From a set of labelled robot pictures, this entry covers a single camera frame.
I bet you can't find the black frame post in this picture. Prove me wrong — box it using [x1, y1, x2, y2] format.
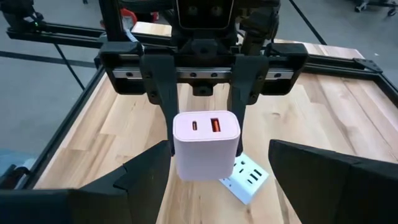
[98, 0, 127, 43]

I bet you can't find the white power strip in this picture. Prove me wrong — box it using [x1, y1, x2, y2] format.
[219, 152, 270, 205]

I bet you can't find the black floor cable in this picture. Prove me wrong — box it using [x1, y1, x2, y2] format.
[288, 0, 328, 46]

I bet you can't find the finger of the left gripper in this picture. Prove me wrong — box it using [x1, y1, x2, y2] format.
[228, 55, 270, 157]
[139, 54, 180, 156]

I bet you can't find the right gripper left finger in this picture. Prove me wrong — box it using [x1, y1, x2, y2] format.
[0, 139, 172, 224]

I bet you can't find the pink USB wall charger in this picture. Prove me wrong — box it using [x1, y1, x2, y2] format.
[172, 110, 242, 182]

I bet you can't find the black metal bracket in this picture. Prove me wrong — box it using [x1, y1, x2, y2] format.
[0, 164, 31, 190]

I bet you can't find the red clamp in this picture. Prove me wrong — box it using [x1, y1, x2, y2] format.
[119, 7, 138, 31]

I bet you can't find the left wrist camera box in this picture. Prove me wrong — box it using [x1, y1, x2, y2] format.
[175, 0, 235, 31]

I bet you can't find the white braided power cord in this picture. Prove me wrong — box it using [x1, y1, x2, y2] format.
[123, 26, 146, 54]

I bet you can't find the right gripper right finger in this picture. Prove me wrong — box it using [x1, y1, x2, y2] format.
[269, 139, 398, 224]

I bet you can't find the black wheeled cart base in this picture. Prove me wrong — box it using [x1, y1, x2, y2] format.
[354, 0, 398, 17]

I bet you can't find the black control box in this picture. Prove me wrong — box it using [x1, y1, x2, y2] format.
[0, 0, 44, 30]

